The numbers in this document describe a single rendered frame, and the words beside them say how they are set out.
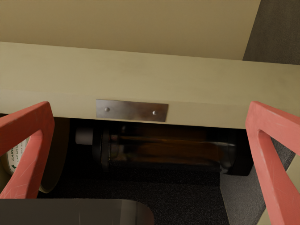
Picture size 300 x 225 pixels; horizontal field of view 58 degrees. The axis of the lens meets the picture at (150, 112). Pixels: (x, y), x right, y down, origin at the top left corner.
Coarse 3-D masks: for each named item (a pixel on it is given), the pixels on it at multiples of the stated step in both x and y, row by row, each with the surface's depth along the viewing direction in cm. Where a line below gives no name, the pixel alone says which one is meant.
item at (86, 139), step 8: (96, 120) 40; (80, 128) 42; (88, 128) 42; (96, 128) 39; (80, 136) 41; (88, 136) 42; (96, 136) 39; (88, 144) 42; (96, 144) 39; (96, 152) 39; (96, 160) 41
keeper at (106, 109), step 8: (96, 104) 26; (104, 104) 26; (112, 104) 27; (120, 104) 27; (128, 104) 27; (136, 104) 27; (144, 104) 27; (152, 104) 27; (160, 104) 27; (96, 112) 27; (104, 112) 27; (112, 112) 27; (120, 112) 27; (128, 112) 27; (136, 112) 27; (144, 112) 27; (152, 112) 27; (160, 112) 27; (144, 120) 28; (152, 120) 28; (160, 120) 28
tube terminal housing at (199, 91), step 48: (0, 48) 33; (48, 48) 34; (0, 96) 26; (48, 96) 26; (96, 96) 26; (144, 96) 27; (192, 96) 27; (240, 96) 28; (288, 96) 29; (0, 192) 37
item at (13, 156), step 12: (60, 120) 49; (60, 132) 49; (24, 144) 33; (60, 144) 49; (0, 156) 36; (12, 156) 35; (48, 156) 47; (60, 156) 48; (12, 168) 36; (48, 168) 46; (60, 168) 47; (48, 180) 43; (48, 192) 40
